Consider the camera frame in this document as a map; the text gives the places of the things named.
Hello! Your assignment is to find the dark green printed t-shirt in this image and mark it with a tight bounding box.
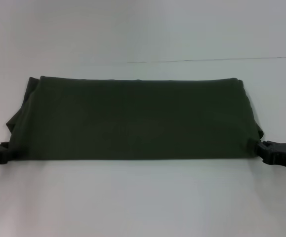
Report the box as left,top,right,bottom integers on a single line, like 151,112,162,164
5,76,265,161

